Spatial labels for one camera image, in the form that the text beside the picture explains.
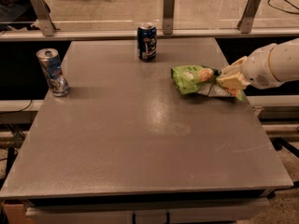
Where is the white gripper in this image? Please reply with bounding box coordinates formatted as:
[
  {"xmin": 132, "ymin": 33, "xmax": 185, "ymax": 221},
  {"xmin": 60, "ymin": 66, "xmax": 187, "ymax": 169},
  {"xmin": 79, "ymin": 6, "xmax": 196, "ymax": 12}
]
[{"xmin": 217, "ymin": 43, "xmax": 282, "ymax": 90}]

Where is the green rice chip bag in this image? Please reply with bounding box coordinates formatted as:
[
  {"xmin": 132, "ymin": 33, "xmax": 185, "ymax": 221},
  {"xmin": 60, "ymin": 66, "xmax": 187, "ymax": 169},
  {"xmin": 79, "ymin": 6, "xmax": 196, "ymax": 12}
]
[{"xmin": 171, "ymin": 65, "xmax": 243, "ymax": 100}]

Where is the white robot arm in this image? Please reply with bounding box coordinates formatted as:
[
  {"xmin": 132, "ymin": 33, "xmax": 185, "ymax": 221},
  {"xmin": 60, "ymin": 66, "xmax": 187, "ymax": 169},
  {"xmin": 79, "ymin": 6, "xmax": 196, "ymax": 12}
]
[{"xmin": 217, "ymin": 38, "xmax": 299, "ymax": 90}]

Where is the blue pepsi can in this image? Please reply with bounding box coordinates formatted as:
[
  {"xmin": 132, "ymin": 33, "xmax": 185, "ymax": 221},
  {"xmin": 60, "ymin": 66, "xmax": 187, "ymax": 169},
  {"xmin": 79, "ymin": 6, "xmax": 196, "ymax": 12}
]
[{"xmin": 137, "ymin": 22, "xmax": 157, "ymax": 62}]

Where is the crushed silver energy drink can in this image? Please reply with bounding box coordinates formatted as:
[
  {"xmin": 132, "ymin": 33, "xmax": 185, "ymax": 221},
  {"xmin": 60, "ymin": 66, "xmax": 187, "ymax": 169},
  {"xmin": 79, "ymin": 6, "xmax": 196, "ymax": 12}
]
[{"xmin": 36, "ymin": 49, "xmax": 69, "ymax": 97}]

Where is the cardboard box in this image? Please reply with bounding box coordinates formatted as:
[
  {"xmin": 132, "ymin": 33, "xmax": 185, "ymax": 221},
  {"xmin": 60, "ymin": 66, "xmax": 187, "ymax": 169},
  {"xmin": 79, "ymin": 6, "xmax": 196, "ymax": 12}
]
[{"xmin": 3, "ymin": 203, "xmax": 35, "ymax": 224}]

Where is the right metal bracket post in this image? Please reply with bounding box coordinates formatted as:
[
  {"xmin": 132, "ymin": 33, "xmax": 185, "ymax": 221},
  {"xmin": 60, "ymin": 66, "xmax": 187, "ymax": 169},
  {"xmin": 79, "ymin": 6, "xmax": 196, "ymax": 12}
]
[{"xmin": 237, "ymin": 0, "xmax": 262, "ymax": 34}]

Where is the metal bracket post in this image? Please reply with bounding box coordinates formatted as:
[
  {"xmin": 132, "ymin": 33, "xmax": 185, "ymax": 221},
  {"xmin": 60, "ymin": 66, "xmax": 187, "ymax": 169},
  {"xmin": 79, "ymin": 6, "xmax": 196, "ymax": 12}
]
[
  {"xmin": 163, "ymin": 0, "xmax": 175, "ymax": 35},
  {"xmin": 30, "ymin": 0, "xmax": 56, "ymax": 36},
  {"xmin": 237, "ymin": 0, "xmax": 262, "ymax": 34}
]

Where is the middle metal bracket post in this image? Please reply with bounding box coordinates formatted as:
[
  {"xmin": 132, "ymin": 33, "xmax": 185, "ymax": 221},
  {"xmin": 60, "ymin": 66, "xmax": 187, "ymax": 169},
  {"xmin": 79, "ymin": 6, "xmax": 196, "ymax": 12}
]
[{"xmin": 163, "ymin": 0, "xmax": 175, "ymax": 35}]

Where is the left metal bracket post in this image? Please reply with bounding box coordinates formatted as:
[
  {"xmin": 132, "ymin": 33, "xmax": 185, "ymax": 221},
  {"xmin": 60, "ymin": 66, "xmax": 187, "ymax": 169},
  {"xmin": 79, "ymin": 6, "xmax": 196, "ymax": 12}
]
[{"xmin": 30, "ymin": 0, "xmax": 56, "ymax": 36}]

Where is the black cable left side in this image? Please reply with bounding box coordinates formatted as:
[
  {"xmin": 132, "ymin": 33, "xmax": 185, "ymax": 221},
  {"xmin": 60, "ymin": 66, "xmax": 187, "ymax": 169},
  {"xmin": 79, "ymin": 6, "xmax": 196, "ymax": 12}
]
[{"xmin": 0, "ymin": 99, "xmax": 34, "ymax": 114}]

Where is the white metal rail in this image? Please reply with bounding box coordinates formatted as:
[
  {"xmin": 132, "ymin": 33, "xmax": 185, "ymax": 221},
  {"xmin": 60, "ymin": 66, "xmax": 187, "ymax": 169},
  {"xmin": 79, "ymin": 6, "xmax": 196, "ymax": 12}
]
[{"xmin": 0, "ymin": 28, "xmax": 299, "ymax": 41}]

